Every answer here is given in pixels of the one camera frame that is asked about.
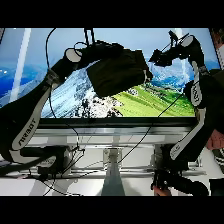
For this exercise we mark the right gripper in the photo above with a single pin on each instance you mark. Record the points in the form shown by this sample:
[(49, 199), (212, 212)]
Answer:
[(161, 57)]

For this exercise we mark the dark green pants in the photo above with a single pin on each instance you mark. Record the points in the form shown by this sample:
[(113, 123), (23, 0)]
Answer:
[(116, 73)]

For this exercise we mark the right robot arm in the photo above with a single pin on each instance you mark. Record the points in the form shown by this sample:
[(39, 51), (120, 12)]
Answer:
[(196, 100)]

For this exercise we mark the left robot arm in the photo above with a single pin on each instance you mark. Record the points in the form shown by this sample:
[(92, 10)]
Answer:
[(26, 116)]

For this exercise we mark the red garment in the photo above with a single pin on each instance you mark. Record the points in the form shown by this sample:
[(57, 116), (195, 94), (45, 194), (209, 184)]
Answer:
[(216, 140)]

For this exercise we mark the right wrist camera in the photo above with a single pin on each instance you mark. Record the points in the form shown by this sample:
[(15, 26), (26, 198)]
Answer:
[(173, 38)]

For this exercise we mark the silver frame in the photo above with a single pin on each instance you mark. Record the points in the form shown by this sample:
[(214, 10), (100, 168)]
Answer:
[(112, 173)]

